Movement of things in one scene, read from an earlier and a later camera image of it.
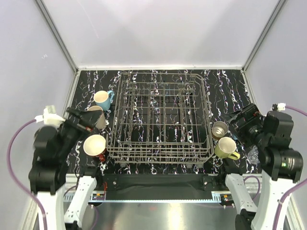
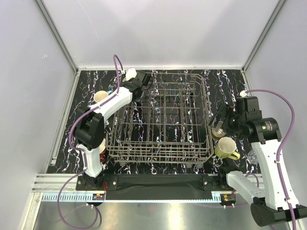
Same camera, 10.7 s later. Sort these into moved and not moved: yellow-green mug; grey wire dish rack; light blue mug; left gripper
Moved: left gripper
Not moved: light blue mug; grey wire dish rack; yellow-green mug
